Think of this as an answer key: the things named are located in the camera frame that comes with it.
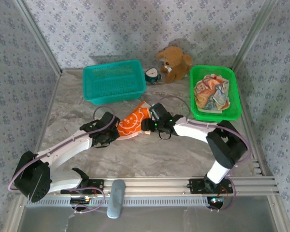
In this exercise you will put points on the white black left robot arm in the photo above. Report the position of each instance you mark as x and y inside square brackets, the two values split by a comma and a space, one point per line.
[62, 154]

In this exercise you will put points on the pale orange rabbit towel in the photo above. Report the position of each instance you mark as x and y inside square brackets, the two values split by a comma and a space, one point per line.
[213, 83]

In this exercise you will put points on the blue orange letter towel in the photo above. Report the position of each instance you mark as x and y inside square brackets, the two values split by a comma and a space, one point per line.
[217, 99]

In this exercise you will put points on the brown teddy bear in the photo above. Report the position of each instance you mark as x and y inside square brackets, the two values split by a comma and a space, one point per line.
[175, 65]

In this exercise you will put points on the aluminium front rail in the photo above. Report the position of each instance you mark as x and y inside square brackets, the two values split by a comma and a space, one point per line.
[154, 186]

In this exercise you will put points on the teal plastic basket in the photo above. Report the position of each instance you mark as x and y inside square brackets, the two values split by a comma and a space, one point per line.
[113, 82]

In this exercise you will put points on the small circuit board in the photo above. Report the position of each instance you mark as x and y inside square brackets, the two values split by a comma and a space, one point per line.
[80, 200]
[216, 201]

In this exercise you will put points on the teal alarm clock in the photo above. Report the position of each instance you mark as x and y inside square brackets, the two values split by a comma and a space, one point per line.
[151, 74]

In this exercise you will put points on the aluminium corner post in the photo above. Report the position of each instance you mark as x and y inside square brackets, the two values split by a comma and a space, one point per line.
[30, 21]
[261, 21]

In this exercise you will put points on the green plastic basket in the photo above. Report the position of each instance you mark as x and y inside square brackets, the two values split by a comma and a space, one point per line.
[233, 96]

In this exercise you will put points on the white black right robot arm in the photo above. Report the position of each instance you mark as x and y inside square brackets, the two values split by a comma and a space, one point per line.
[195, 129]

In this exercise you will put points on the bright orange flower towel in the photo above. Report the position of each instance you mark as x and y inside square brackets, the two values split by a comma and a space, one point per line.
[131, 123]

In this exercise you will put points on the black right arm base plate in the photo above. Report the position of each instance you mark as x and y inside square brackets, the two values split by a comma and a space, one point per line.
[195, 186]

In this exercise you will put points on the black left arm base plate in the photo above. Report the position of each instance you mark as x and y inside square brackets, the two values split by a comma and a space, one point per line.
[96, 184]

